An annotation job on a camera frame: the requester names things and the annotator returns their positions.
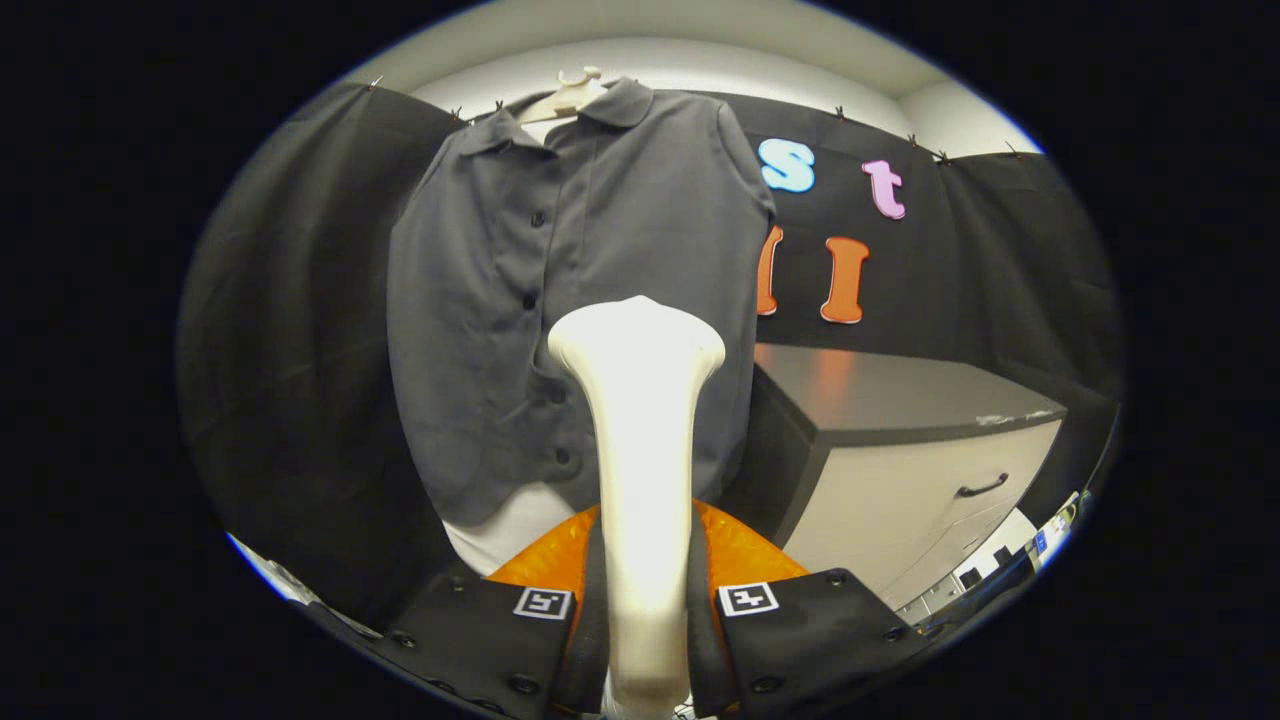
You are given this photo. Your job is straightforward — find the beige cabinet with dark top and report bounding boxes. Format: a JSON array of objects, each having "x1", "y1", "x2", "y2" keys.
[{"x1": 720, "y1": 343, "x2": 1068, "y2": 613}]

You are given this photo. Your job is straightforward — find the grey button-up shirt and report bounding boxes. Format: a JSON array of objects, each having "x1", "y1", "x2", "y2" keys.
[{"x1": 387, "y1": 78, "x2": 776, "y2": 529}]

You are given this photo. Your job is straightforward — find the white plastic sheet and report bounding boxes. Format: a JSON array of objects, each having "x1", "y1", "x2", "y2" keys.
[{"x1": 228, "y1": 535, "x2": 323, "y2": 607}]

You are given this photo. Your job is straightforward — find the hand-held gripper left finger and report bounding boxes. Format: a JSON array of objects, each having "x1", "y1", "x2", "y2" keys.
[{"x1": 370, "y1": 503, "x2": 608, "y2": 720}]

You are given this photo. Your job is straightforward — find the black backdrop cloth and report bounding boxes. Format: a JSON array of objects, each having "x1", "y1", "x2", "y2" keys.
[{"x1": 175, "y1": 82, "x2": 1126, "y2": 631}]

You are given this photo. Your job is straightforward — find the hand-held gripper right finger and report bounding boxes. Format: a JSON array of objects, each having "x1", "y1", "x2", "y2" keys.
[{"x1": 688, "y1": 500, "x2": 936, "y2": 720}]

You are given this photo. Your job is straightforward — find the white side table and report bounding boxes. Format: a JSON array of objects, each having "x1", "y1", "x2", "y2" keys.
[{"x1": 985, "y1": 490, "x2": 1086, "y2": 576}]

